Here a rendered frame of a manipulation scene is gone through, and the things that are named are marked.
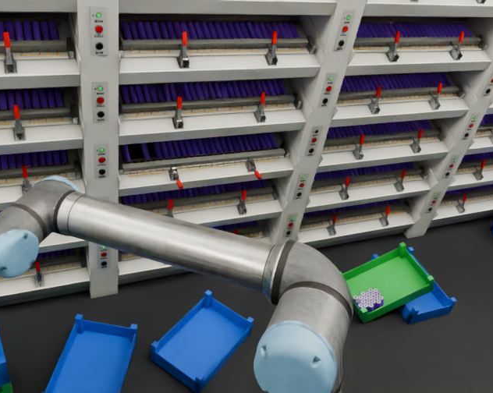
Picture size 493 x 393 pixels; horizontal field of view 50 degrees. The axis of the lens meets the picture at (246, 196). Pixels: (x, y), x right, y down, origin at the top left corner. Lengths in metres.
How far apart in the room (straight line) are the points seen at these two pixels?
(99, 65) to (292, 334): 0.90
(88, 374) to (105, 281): 0.33
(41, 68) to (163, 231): 0.63
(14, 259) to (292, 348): 0.52
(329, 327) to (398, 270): 1.41
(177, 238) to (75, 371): 0.94
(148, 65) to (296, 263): 0.79
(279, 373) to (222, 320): 1.15
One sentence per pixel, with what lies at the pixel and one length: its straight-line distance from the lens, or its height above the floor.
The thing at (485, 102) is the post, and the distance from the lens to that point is 2.20.
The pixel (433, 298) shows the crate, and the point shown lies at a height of 0.00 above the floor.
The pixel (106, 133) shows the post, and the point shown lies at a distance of 1.51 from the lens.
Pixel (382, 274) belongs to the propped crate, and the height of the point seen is 0.07.
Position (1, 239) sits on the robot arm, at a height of 0.83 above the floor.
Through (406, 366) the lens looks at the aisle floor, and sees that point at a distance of 2.01.
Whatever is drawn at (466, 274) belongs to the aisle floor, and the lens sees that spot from 2.47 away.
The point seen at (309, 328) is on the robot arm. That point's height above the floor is 0.93.
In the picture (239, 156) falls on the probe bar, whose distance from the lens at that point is 1.76.
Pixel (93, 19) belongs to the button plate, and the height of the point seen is 1.01.
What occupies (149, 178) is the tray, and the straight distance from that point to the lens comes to 1.67.
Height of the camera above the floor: 1.51
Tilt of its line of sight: 38 degrees down
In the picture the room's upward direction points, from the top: 11 degrees clockwise
